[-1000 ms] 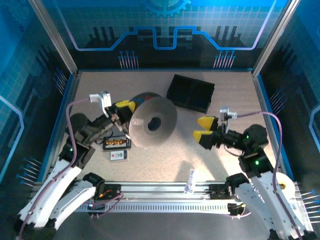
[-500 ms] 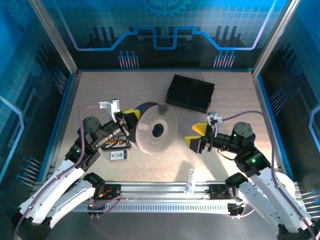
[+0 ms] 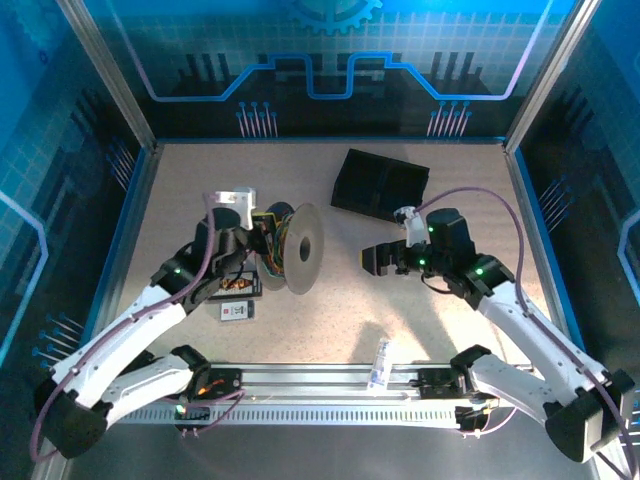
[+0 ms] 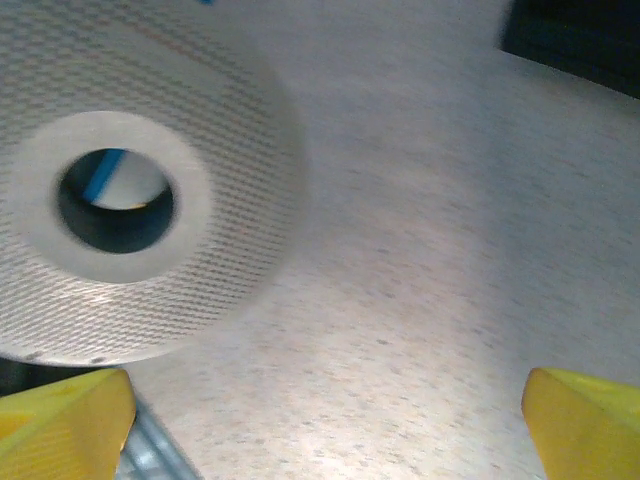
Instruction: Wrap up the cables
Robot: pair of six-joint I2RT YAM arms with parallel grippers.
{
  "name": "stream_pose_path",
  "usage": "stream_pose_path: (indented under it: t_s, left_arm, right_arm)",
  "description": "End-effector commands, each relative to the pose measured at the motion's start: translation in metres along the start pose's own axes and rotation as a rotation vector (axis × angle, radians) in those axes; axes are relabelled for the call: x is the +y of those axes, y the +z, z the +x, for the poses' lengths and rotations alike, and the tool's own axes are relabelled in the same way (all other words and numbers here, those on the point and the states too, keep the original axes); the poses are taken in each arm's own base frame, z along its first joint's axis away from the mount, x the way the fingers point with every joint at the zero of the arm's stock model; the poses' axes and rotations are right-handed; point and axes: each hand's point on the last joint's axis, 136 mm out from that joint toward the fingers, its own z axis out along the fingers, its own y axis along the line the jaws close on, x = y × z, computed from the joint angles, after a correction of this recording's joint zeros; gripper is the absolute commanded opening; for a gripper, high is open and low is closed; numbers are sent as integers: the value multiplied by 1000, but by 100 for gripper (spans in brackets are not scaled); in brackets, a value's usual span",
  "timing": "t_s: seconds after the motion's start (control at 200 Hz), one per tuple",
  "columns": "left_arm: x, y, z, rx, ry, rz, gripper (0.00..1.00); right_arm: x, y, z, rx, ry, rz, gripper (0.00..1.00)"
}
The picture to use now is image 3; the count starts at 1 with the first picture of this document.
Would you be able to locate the clear plastic bag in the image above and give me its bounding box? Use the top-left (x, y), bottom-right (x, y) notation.
top-left (367, 337), bottom-right (395, 390)

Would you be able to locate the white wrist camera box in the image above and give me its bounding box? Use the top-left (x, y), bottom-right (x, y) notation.
top-left (393, 204), bottom-right (432, 247)
top-left (213, 185), bottom-right (258, 231)

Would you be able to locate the small white black card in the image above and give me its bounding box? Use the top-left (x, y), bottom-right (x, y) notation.
top-left (218, 299), bottom-right (258, 324)

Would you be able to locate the black charging board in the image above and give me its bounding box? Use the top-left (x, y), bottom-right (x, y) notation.
top-left (209, 272), bottom-right (264, 301)

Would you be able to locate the yellow cable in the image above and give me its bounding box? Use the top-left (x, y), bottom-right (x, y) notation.
top-left (260, 210), bottom-right (297, 277)

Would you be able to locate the grey metal base plate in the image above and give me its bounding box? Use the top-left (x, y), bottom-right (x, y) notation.
top-left (29, 399), bottom-right (631, 480)

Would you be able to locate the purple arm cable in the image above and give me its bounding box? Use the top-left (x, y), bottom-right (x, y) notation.
top-left (417, 186), bottom-right (640, 480)
top-left (28, 192), bottom-right (249, 461)

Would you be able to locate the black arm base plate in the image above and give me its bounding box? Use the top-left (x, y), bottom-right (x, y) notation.
top-left (417, 366), bottom-right (511, 401)
top-left (197, 366), bottom-right (245, 401)

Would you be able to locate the black cable spool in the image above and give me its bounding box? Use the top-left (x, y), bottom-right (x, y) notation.
top-left (257, 201), bottom-right (326, 296)

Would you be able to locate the red cable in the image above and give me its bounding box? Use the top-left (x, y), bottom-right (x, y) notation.
top-left (260, 214), bottom-right (296, 276)

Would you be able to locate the aluminium frame post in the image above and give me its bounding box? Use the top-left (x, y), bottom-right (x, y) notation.
top-left (503, 0), bottom-right (604, 152)
top-left (54, 0), bottom-right (159, 151)

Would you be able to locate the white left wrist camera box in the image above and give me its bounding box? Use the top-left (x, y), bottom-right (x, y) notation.
top-left (213, 185), bottom-right (258, 231)

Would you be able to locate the black divided bin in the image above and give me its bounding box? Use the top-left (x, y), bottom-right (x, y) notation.
top-left (330, 148), bottom-right (431, 224)

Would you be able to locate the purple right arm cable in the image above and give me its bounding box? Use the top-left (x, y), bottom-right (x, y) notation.
top-left (417, 186), bottom-right (640, 480)

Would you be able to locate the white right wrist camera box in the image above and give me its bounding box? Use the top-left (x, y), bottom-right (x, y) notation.
top-left (393, 204), bottom-right (432, 247)

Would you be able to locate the slotted metal cable duct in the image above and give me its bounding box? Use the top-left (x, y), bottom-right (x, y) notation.
top-left (107, 405), bottom-right (464, 427)

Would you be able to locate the black connector box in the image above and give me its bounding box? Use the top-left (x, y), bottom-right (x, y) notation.
top-left (173, 394), bottom-right (211, 432)
top-left (453, 403), bottom-right (490, 435)

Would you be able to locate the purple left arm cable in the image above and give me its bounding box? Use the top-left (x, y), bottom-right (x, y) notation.
top-left (28, 192), bottom-right (249, 461)

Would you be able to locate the blue cable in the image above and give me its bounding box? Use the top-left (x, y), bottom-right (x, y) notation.
top-left (264, 214), bottom-right (299, 279)

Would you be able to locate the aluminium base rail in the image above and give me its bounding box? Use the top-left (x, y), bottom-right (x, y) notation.
top-left (62, 362), bottom-right (604, 404)

